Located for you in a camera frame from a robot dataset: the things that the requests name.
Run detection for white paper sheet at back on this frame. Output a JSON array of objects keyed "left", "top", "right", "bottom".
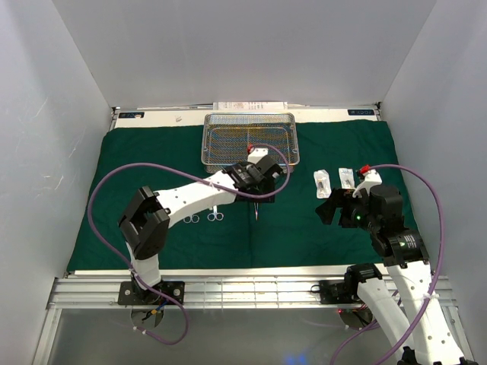
[{"left": 213, "top": 101, "right": 288, "bottom": 112}]

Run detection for blue label right corner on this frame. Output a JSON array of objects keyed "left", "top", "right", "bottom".
[{"left": 347, "top": 109, "right": 375, "bottom": 116}]

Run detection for aluminium front frame rail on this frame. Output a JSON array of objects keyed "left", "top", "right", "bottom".
[{"left": 47, "top": 276, "right": 457, "bottom": 309}]

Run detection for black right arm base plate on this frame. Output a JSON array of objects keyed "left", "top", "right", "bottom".
[{"left": 310, "top": 280, "right": 359, "bottom": 304}]

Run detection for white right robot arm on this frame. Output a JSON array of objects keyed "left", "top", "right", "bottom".
[{"left": 316, "top": 165, "right": 472, "bottom": 364}]

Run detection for clear pouch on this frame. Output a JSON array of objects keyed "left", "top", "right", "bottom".
[
  {"left": 314, "top": 170, "right": 331, "bottom": 199},
  {"left": 338, "top": 167, "right": 355, "bottom": 189}
]

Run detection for dark green surgical drape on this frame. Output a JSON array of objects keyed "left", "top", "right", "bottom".
[{"left": 68, "top": 120, "right": 407, "bottom": 271}]

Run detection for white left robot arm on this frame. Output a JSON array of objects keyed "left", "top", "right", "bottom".
[{"left": 118, "top": 147, "right": 288, "bottom": 304}]

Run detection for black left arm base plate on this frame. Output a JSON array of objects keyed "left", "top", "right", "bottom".
[{"left": 117, "top": 281, "right": 186, "bottom": 306}]

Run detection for blue label corner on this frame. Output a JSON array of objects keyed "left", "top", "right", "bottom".
[
  {"left": 347, "top": 109, "right": 375, "bottom": 116},
  {"left": 118, "top": 112, "right": 145, "bottom": 119}
]

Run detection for metal wire mesh tray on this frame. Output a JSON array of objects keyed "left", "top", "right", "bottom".
[{"left": 201, "top": 113, "right": 300, "bottom": 173}]

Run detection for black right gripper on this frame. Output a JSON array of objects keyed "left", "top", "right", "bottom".
[{"left": 314, "top": 186, "right": 379, "bottom": 233}]

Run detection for blue label left corner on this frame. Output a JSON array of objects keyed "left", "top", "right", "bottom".
[{"left": 118, "top": 112, "right": 145, "bottom": 119}]

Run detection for silver surgical scissors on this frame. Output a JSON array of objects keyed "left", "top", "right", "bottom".
[
  {"left": 183, "top": 214, "right": 199, "bottom": 224},
  {"left": 207, "top": 205, "right": 224, "bottom": 222}
]

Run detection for silver tweezers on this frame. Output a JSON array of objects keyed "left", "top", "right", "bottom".
[{"left": 253, "top": 202, "right": 259, "bottom": 221}]

